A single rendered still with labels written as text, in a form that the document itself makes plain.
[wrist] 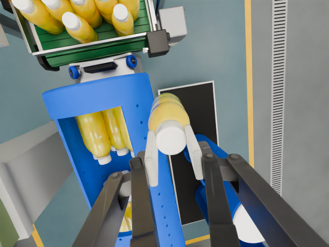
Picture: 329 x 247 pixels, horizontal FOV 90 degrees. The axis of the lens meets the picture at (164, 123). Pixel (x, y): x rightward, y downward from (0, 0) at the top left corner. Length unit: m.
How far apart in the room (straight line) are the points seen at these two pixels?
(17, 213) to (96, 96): 0.64
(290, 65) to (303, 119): 0.66
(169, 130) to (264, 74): 1.89
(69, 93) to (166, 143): 0.26
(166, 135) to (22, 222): 0.79
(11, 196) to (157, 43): 0.77
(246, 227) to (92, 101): 0.86
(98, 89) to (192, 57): 1.39
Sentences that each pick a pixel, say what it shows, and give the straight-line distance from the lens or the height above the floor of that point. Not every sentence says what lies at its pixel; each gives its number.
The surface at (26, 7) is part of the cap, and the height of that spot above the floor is 1.08.
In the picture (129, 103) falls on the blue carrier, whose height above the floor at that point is 1.21.
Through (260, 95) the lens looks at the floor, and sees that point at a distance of 2.05.
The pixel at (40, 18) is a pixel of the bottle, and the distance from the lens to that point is 0.65.
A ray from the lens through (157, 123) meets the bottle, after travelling 0.22.
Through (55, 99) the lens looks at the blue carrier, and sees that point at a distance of 0.43.
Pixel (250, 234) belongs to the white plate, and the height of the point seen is 1.04.
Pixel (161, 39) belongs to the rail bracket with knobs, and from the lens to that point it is 0.62.
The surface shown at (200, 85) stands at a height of 0.15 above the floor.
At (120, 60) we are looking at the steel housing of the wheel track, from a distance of 0.68.
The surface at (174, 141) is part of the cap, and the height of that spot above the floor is 1.41.
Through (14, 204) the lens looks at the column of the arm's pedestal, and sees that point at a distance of 0.89.
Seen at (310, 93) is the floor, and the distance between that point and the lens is 2.48.
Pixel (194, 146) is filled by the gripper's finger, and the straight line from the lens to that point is 0.16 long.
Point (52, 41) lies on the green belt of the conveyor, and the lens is 0.78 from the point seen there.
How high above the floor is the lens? 1.60
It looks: 74 degrees down
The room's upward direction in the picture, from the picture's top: 147 degrees clockwise
